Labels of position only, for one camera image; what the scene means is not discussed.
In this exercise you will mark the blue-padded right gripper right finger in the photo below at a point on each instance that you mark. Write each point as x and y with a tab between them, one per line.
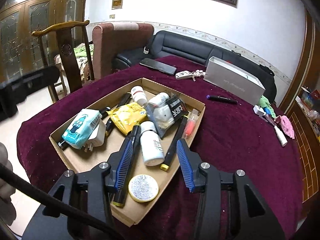
189	164

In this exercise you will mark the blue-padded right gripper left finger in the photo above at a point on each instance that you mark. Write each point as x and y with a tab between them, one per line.
119	164

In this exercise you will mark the black marker green caps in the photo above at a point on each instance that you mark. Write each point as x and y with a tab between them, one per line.
172	148

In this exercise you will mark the white charger block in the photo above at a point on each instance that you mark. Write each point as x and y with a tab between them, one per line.
96	138

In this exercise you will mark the orange red tube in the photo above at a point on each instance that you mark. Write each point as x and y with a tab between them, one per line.
191	123

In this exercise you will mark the white medicine bottle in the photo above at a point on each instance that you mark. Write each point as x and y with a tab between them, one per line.
151	147

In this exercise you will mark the yellow round jar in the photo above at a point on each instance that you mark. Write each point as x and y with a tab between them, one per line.
143	188

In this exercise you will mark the black marker yellow caps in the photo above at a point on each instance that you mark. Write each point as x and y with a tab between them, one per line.
120	197

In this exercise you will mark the yellow snack packet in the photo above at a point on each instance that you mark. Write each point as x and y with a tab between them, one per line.
127	116

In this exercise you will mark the teal tissue pack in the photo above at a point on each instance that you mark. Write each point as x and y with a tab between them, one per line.
80	129

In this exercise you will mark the black snack packet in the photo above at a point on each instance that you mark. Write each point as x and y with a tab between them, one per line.
164	110

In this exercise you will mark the small white red-label bottle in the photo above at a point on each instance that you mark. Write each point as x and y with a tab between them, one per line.
138	95

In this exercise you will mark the black pen purple tip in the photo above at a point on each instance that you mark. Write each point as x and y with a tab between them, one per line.
221	99

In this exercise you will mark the burgundy tablecloth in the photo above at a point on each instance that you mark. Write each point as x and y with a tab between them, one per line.
230	137

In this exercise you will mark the white power adapter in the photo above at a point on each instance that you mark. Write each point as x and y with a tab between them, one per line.
259	110

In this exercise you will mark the toothpaste tube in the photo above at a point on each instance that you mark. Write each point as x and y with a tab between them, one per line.
268	119

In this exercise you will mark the grey shoe box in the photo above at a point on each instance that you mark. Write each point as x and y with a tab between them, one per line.
234	80

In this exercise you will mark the green cloth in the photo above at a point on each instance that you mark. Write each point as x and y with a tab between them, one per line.
264	103

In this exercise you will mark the white tube bottle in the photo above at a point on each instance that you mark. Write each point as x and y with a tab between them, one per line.
280	135

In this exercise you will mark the pink cloth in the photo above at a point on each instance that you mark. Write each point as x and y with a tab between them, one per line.
286	125

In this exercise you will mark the brown armchair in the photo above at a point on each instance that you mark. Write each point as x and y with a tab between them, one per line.
111	38

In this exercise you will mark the black leather sofa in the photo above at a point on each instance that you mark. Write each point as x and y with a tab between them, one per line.
165	43

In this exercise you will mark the wooden brick-pattern counter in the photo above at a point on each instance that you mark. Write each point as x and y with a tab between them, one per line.
306	76

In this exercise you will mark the wooden chair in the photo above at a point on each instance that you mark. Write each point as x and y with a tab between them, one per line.
63	32

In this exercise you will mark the wooden glass cabinet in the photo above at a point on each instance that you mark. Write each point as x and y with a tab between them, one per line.
20	51

